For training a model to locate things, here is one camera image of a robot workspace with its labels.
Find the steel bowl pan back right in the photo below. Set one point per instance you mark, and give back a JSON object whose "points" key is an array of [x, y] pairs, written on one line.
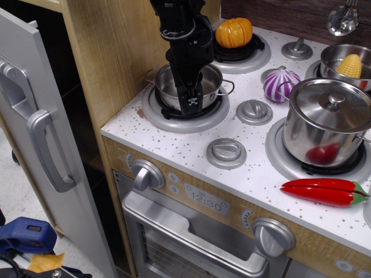
{"points": [[339, 52]]}

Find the grey door handle upper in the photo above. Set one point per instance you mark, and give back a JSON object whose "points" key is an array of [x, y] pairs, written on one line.
{"points": [[16, 89]]}

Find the grey door handle lower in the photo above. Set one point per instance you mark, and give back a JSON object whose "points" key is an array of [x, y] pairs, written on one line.
{"points": [[36, 127]]}

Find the red toy chili pepper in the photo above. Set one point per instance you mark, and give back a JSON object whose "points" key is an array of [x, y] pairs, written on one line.
{"points": [[329, 191]]}

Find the oven door with handle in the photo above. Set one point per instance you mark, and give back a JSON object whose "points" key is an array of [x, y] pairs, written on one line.
{"points": [[170, 239]]}

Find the stove burner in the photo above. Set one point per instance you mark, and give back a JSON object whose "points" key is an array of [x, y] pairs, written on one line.
{"points": [[152, 112], [242, 60], [357, 169], [318, 70]]}

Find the blue clamp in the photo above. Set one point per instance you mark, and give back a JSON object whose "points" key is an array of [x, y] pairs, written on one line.
{"points": [[27, 235]]}

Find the large steel pot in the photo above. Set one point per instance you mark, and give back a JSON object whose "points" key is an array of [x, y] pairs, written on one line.
{"points": [[316, 146]]}

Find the back right stove burner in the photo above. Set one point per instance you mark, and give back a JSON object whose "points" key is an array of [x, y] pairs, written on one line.
{"points": [[318, 70]]}

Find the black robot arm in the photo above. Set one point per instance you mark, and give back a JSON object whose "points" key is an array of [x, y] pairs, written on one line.
{"points": [[177, 20]]}

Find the grey oven knob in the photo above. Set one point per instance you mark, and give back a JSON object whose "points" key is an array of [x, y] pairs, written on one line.
{"points": [[147, 175], [272, 237]]}

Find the grey top knob under onion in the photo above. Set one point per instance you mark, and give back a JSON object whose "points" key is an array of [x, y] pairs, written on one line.
{"points": [[267, 72]]}

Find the small steel pan with handles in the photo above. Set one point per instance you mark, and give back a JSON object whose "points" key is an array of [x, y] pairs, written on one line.
{"points": [[211, 82]]}

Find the hanging steel ladle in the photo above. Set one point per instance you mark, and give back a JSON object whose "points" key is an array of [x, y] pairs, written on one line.
{"points": [[344, 19]]}

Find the grey oven knob left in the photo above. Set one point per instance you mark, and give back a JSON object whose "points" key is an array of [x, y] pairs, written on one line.
{"points": [[147, 175]]}

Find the front left stove burner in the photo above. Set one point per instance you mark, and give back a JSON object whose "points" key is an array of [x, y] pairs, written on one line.
{"points": [[152, 112]]}

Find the steel pot lid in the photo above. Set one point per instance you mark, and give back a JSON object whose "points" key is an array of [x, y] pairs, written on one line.
{"points": [[332, 105]]}

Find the purple striped toy onion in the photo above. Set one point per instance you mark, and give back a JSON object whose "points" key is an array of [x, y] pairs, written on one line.
{"points": [[279, 83]]}

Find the orange toy pumpkin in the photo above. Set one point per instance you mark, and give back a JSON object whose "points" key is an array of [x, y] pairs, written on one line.
{"points": [[234, 33]]}

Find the grey oven knob right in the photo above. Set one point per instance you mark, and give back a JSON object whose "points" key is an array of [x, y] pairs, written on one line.
{"points": [[272, 237]]}

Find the grey top knob middle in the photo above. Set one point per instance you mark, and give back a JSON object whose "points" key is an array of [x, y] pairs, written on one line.
{"points": [[254, 112]]}

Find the grey top knob front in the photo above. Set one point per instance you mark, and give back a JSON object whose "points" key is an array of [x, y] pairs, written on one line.
{"points": [[226, 153]]}

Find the grey top knob back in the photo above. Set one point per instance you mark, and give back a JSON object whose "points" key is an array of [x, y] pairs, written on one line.
{"points": [[297, 50]]}

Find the grey cabinet door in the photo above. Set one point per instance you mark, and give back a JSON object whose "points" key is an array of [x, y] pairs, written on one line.
{"points": [[74, 211]]}

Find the yellow toy corn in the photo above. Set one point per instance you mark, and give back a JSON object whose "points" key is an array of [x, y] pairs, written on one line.
{"points": [[350, 66]]}

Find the grey door handle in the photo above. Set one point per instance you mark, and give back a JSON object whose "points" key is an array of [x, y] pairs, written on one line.
{"points": [[36, 127], [16, 89]]}

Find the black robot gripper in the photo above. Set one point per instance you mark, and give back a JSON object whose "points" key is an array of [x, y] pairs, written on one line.
{"points": [[187, 56]]}

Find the back left stove burner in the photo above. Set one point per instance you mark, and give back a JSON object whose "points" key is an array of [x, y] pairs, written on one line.
{"points": [[242, 60]]}

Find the wooden toy kitchen cabinet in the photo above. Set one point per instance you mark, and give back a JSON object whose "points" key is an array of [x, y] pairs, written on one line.
{"points": [[114, 43]]}

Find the oven clock display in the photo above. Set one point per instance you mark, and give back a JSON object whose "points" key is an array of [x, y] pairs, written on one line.
{"points": [[207, 199]]}

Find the front right stove burner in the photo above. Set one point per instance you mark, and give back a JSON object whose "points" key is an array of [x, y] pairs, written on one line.
{"points": [[357, 169]]}

